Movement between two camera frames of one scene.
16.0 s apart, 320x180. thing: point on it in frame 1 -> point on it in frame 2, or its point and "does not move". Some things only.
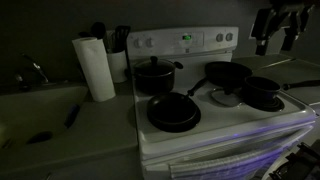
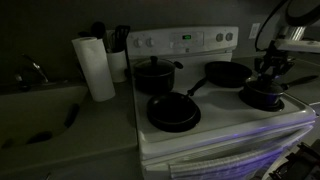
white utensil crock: (118, 65) does not move
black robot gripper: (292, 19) -> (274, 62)
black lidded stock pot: (155, 76) does not move
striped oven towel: (249, 162) does not move
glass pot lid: (227, 99) -> (267, 85)
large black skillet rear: (226, 74) does not move
